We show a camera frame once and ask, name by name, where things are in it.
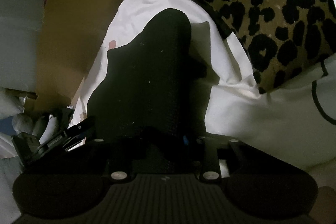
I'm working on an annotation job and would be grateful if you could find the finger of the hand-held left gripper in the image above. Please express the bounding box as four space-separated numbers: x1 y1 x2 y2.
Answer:
62 116 97 152

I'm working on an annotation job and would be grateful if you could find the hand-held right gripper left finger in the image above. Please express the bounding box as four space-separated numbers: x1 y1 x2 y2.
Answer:
34 138 135 183

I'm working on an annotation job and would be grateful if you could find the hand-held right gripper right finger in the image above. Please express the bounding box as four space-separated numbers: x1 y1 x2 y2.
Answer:
182 135 300 183

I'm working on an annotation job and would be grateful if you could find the black garment with floral lining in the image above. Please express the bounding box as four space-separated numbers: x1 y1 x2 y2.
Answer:
86 7 208 174

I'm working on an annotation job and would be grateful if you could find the plain black garment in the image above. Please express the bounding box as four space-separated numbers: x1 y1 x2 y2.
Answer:
49 107 75 125

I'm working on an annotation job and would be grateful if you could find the grey neck pillow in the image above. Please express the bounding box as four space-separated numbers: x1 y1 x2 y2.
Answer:
31 114 59 146

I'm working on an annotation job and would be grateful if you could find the white bear printed blanket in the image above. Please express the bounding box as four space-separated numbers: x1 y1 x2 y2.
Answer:
67 0 336 169

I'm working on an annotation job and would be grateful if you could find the flat cardboard box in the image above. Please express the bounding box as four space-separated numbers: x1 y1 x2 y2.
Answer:
0 0 149 110

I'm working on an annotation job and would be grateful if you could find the grey upright board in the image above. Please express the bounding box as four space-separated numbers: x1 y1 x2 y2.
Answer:
0 0 49 88

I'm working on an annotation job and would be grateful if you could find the leopard print garment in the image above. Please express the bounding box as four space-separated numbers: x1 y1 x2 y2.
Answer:
130 0 336 94

